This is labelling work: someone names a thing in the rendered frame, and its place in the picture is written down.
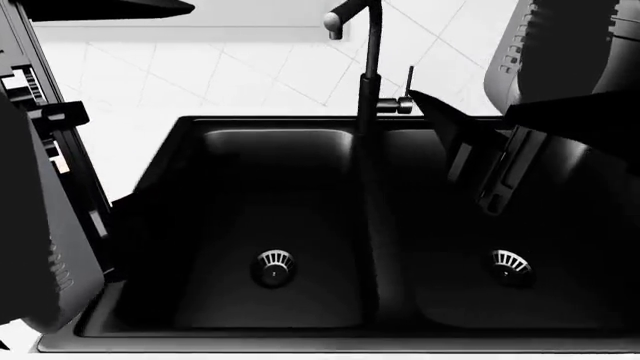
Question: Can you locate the black double basin sink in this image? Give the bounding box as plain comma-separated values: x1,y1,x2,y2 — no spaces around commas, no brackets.
73,114,640,339

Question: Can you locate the dark metal gooseneck faucet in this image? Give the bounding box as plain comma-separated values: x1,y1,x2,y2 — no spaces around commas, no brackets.
323,0,416,137

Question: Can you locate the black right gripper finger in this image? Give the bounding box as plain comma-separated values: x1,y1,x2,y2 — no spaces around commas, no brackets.
502,90,640,131
406,88,507,189

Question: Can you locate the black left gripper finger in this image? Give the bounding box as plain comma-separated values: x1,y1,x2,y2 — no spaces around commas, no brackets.
28,0,197,23
106,191,151,283

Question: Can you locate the round metal drain strainer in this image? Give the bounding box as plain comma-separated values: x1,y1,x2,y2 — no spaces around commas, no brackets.
486,247,537,290
249,247,298,290

